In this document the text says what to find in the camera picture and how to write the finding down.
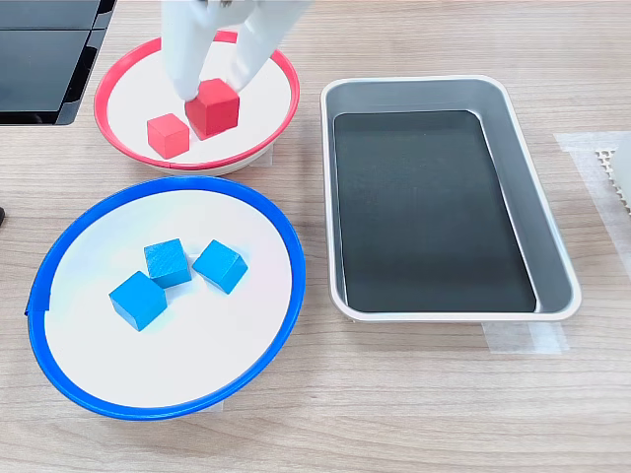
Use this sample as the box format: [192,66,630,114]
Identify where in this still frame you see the translucent tape sheet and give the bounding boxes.
[554,130,631,277]

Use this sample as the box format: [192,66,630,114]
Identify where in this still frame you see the red wooden cube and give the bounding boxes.
[146,112,191,160]
[184,77,241,142]

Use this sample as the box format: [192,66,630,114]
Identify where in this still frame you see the pale perforated base plate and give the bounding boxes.
[594,142,631,218]

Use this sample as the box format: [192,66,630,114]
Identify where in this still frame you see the steel tray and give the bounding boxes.
[319,74,583,324]

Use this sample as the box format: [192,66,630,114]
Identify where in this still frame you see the red-rimmed white plate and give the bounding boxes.
[93,30,301,176]

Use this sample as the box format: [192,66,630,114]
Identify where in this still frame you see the blue-rimmed white plate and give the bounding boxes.
[24,175,307,422]

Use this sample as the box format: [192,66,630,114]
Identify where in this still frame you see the black tray mat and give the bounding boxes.
[333,109,538,314]

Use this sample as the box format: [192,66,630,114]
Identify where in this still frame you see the blue wooden cube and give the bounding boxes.
[191,238,249,296]
[143,237,192,290]
[108,270,168,332]

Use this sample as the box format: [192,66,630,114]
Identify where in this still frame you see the black glossy panel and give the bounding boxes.
[0,0,118,31]
[0,28,107,127]

